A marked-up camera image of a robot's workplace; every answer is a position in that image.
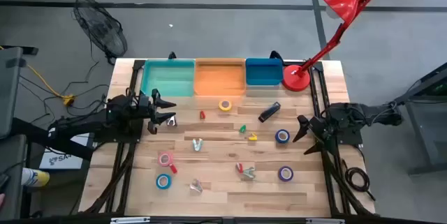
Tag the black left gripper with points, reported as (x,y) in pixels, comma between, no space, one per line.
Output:
(145,105)

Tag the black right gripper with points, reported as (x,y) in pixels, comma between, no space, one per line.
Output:
(321,130)

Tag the grey staple remover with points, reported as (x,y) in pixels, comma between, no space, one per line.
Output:
(171,121)

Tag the dark blue tape roll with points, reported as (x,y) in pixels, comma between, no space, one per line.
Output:
(277,136)

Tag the black stapler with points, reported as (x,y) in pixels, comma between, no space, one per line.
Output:
(269,111)

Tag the pink tape roll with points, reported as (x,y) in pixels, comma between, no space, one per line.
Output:
(160,159)

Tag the purple tape roll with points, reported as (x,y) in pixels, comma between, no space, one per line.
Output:
(280,173)

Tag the yellow tape roll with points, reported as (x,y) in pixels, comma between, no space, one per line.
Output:
(220,105)

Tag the yellow mini stapler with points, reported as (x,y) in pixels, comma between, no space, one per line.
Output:
(253,137)

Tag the red mini stapler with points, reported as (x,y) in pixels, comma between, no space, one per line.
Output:
(202,114)
(173,168)
(239,167)

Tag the green mini stapler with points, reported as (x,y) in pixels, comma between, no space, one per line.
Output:
(242,129)

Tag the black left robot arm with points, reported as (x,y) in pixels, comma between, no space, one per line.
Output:
(104,117)

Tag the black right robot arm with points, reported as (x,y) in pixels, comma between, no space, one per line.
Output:
(359,116)

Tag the pale blue staple remover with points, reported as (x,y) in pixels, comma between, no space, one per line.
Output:
(197,143)

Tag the light blue tape roll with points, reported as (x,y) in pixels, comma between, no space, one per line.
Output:
(158,181)

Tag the silver staple remover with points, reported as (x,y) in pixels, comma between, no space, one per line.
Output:
(249,172)

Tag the teal plastic bin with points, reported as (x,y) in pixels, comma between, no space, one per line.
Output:
(167,77)

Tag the red desk lamp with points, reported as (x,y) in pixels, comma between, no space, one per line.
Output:
(296,77)

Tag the orange plastic bin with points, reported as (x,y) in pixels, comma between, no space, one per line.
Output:
(220,77)

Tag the blue plastic bin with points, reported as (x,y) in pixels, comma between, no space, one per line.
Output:
(263,72)

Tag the black floor fan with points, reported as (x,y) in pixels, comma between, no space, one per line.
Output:
(101,28)

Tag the white printed box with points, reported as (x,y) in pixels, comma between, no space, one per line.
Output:
(63,159)

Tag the black metal side table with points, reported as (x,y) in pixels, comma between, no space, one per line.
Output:
(426,130)

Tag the black rig crossbeam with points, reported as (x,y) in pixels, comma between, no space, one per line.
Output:
(223,221)

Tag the black rig support beam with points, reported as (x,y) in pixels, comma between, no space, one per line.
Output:
(31,133)

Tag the yellow white spray can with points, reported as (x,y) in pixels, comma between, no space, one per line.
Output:
(36,178)

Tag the grey equipment cabinet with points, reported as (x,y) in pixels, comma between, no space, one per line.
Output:
(12,182)
(10,91)

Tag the black mount bracket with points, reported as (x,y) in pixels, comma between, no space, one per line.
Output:
(172,56)
(276,54)

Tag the silver metal bracket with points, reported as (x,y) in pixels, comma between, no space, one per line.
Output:
(129,220)
(324,220)

